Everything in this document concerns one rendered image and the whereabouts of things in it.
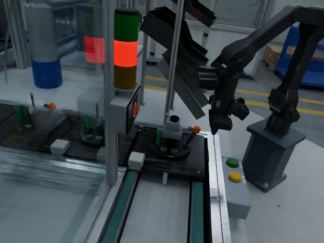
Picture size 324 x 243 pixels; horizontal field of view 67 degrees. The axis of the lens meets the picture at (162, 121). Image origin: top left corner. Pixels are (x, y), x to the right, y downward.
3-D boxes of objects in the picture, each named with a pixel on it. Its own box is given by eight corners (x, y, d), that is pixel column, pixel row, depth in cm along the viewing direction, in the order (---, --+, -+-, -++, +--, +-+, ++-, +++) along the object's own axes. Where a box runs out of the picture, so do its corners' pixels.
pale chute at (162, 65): (201, 107, 112) (209, 102, 109) (196, 120, 101) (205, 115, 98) (165, 56, 106) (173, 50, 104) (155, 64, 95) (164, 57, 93)
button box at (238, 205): (236, 171, 88) (241, 158, 85) (246, 220, 70) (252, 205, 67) (217, 168, 89) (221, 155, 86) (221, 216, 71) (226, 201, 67)
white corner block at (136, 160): (144, 162, 80) (145, 153, 78) (141, 172, 76) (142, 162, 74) (130, 160, 80) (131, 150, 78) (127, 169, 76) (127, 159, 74)
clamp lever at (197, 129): (189, 143, 84) (200, 127, 80) (188, 146, 82) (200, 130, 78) (180, 138, 83) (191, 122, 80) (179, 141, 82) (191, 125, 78)
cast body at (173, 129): (182, 133, 84) (184, 115, 80) (181, 140, 80) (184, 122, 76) (157, 129, 84) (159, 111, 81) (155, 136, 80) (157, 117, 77)
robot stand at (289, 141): (286, 178, 94) (306, 135, 84) (265, 193, 86) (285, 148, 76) (254, 157, 104) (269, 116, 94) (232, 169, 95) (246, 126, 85)
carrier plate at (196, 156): (203, 139, 95) (204, 135, 94) (204, 182, 75) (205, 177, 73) (143, 129, 97) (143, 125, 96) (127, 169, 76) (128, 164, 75)
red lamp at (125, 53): (139, 61, 54) (140, 38, 52) (133, 68, 50) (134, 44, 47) (116, 58, 54) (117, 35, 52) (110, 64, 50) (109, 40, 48)
